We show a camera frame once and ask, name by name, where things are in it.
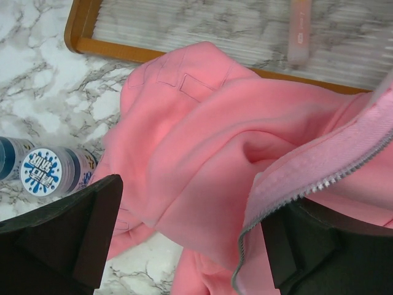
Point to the blue white paint jar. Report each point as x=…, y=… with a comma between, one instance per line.
x=56, y=171
x=13, y=151

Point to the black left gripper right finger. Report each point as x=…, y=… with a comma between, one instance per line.
x=315, y=250

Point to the pink zip jacket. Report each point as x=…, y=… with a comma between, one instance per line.
x=206, y=148

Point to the yellow pink glue stick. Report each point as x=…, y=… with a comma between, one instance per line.
x=299, y=31

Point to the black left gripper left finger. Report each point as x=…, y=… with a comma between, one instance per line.
x=62, y=247

